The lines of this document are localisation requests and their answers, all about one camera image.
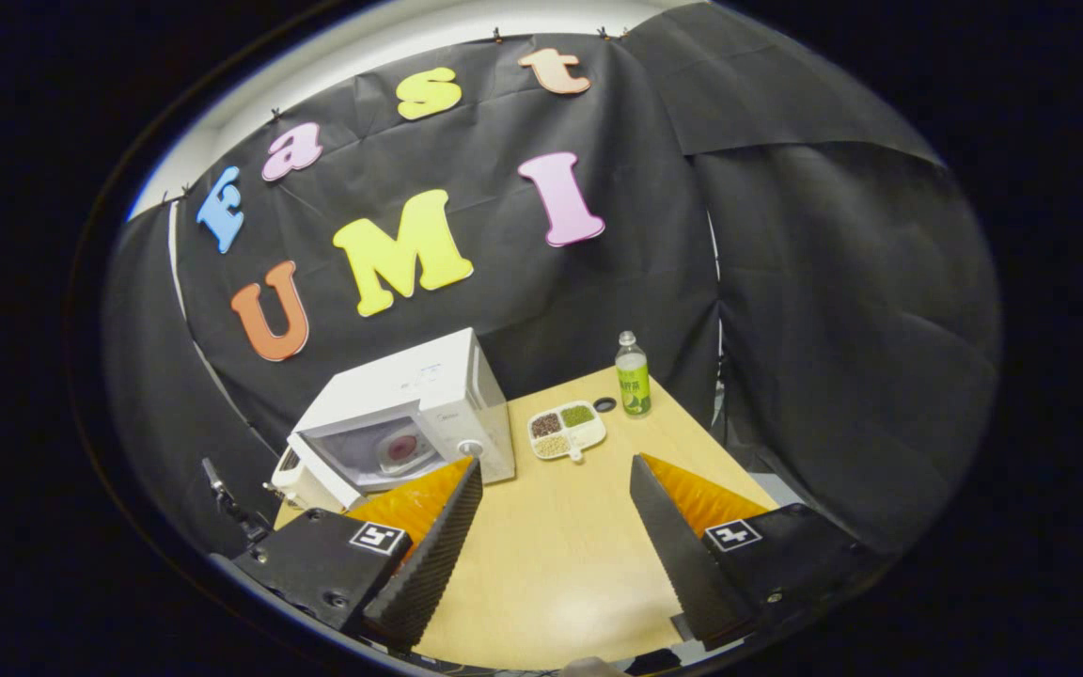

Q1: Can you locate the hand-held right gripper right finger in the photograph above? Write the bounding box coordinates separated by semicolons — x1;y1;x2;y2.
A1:
629;453;890;652

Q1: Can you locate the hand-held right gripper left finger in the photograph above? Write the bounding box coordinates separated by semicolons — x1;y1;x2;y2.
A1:
231;458;484;650

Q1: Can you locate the white square food plate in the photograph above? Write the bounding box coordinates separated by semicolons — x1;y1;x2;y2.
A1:
375;426;436;477

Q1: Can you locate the white microwave oven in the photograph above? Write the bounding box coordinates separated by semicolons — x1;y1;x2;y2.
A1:
288;327;516;511

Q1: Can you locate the white toaster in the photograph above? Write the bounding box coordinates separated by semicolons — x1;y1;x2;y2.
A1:
264;447;345;516

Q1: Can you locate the green drink bottle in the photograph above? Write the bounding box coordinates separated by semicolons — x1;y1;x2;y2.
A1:
615;330;652;417

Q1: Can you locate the white divided tray of beans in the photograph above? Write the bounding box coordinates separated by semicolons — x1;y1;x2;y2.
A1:
527;401;608;464

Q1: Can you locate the black backdrop cloth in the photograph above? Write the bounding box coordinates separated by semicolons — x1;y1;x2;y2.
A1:
100;0;1003;565

